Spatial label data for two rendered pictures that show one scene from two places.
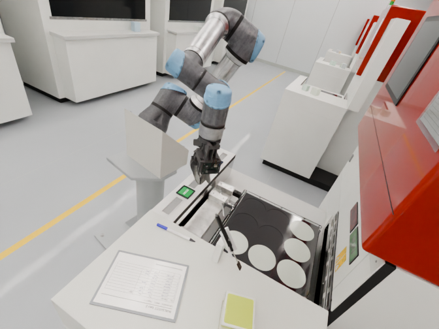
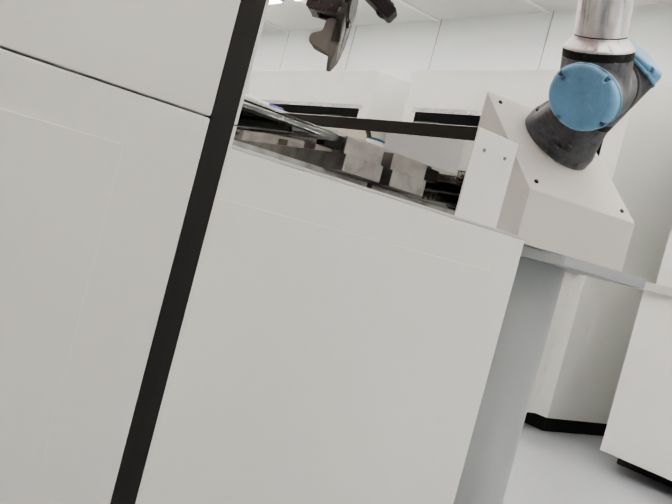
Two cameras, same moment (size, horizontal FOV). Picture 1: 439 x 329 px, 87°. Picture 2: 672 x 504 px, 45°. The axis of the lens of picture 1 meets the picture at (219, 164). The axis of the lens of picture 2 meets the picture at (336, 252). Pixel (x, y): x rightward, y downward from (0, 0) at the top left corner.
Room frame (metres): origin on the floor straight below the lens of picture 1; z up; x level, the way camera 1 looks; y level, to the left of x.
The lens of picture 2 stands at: (1.54, -1.15, 0.76)
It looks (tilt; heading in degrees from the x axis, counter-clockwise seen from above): 1 degrees down; 123
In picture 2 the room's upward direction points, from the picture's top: 15 degrees clockwise
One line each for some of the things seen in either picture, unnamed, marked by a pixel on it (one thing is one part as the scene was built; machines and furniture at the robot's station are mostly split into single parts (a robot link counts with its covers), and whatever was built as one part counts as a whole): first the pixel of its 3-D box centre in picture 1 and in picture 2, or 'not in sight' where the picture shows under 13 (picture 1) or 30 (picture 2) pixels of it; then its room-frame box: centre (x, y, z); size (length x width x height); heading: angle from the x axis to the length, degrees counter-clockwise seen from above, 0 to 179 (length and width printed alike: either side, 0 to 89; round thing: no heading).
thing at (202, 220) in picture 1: (208, 213); (299, 159); (0.68, 0.00, 0.87); 0.36 x 0.08 x 0.03; 161
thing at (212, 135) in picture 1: (211, 130); not in sight; (0.64, 0.05, 1.27); 0.08 x 0.08 x 0.05
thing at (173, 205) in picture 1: (199, 188); (373, 163); (0.79, 0.06, 0.89); 0.55 x 0.09 x 0.14; 161
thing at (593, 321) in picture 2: not in sight; (500, 235); (-0.43, 3.75, 1.00); 1.80 x 1.08 x 2.00; 161
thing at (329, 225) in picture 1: (323, 261); not in sight; (0.55, -0.46, 0.89); 0.44 x 0.02 x 0.10; 161
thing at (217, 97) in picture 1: (216, 105); not in sight; (0.64, 0.05, 1.35); 0.09 x 0.08 x 0.11; 3
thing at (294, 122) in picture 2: (280, 207); (234, 101); (0.78, -0.31, 0.90); 0.37 x 0.01 x 0.01; 71
